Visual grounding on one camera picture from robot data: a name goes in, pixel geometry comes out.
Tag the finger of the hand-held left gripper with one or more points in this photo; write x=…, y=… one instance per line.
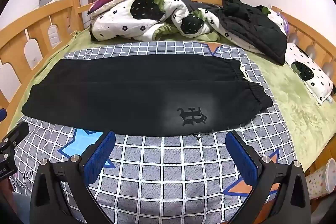
x=15, y=132
x=2, y=114

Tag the white strawberry print pillow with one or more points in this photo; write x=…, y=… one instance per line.
x=318, y=82

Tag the person in blue shirt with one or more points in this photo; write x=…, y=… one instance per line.
x=21, y=208

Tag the white star print bin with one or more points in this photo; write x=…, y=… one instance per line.
x=317, y=182

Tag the black pants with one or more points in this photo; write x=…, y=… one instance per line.
x=118, y=95

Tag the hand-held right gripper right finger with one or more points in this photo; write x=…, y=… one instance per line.
x=242, y=161

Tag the white floral quilt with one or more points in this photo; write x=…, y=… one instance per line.
x=118, y=22

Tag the wooden bed frame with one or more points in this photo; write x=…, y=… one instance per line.
x=39, y=19

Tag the black jacket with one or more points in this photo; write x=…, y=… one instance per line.
x=252, y=27

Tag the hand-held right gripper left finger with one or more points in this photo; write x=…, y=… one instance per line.
x=101, y=158

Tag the grey checkered star blanket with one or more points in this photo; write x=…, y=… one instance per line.
x=170, y=174

